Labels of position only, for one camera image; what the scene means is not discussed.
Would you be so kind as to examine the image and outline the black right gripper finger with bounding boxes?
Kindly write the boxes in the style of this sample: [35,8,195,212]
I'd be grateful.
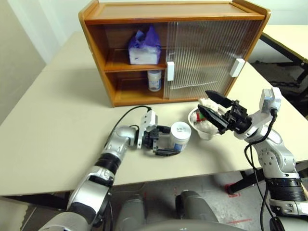
[205,90,233,108]
[197,104,228,135]

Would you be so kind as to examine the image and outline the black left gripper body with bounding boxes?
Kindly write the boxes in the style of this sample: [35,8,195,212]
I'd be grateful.
[143,128,161,155]

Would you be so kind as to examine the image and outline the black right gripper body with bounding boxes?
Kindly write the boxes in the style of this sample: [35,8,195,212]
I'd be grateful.
[224,99,252,134]

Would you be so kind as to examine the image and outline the white plastic jar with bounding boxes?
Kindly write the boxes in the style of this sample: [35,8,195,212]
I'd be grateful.
[168,121,192,153]
[147,69,163,92]

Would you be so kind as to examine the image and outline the ribbed clear sliding door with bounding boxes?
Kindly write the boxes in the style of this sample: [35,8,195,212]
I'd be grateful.
[163,21,231,100]
[168,20,264,97]

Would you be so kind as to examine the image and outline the white door handle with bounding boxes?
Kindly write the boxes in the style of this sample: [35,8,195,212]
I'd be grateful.
[229,58,244,78]
[166,61,175,82]

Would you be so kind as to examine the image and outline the purple tissue pack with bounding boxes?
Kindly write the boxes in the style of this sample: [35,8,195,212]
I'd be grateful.
[128,26,163,65]

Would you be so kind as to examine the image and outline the wooden cabinet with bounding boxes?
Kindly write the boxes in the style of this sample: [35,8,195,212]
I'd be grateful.
[78,0,271,108]

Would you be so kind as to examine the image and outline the white plush bear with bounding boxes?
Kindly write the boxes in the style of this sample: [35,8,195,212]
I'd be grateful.
[194,97,224,135]

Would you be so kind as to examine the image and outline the metal bowl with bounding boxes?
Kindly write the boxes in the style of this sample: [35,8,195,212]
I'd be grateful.
[188,107,221,141]

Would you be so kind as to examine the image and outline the grey rounded robot leg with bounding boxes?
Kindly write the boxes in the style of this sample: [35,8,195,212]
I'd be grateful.
[175,189,220,225]
[115,194,148,231]

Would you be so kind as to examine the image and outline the black table leg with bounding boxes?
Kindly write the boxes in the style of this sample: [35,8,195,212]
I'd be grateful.
[227,168,266,196]
[0,192,71,213]

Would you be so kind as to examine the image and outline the red tape floor marker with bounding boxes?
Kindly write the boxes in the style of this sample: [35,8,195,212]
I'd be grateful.
[224,183,241,198]

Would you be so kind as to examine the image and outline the light grey robot torso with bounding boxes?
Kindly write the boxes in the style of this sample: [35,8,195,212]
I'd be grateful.
[134,220,243,231]

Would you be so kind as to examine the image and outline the beige side table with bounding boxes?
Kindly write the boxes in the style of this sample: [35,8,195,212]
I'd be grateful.
[260,25,308,85]

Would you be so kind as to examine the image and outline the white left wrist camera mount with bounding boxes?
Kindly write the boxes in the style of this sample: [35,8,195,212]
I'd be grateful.
[138,110,159,150]

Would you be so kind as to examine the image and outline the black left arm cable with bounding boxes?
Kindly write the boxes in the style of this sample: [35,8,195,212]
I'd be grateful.
[104,105,153,147]

